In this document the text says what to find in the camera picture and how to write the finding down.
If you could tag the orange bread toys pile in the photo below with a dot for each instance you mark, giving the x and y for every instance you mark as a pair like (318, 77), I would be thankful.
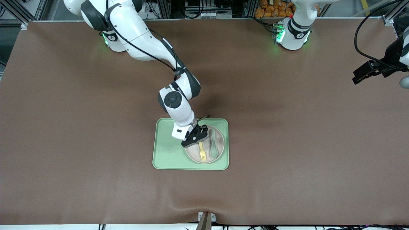
(271, 9)

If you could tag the brown table mat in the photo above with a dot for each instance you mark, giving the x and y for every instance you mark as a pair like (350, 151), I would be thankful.
(96, 159)

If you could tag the teal green plastic spoon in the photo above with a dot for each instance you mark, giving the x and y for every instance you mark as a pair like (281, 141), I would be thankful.
(213, 152)

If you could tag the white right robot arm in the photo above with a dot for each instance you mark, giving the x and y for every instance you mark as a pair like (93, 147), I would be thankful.
(137, 35)

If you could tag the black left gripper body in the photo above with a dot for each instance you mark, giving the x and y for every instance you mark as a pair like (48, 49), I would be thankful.
(391, 55)

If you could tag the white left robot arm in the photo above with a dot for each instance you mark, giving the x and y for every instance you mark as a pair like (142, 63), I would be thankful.
(292, 38)

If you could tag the pale pink round plate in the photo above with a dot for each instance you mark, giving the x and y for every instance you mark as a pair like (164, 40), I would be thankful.
(193, 155)

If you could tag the grey camera pole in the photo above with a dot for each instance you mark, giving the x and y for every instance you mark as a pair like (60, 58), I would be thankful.
(204, 223)

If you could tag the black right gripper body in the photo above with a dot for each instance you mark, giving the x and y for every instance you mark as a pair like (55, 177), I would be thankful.
(201, 129)

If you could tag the silver clamp bracket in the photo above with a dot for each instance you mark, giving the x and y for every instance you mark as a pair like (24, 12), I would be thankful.
(213, 217)

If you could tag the light green rectangular tray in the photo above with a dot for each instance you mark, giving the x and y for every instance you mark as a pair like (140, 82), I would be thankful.
(166, 153)

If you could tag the yellow plastic fork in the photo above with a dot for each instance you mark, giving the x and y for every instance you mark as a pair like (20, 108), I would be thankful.
(202, 155)

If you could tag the aluminium frame profile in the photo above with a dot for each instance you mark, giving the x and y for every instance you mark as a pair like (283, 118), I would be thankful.
(391, 17)
(17, 12)

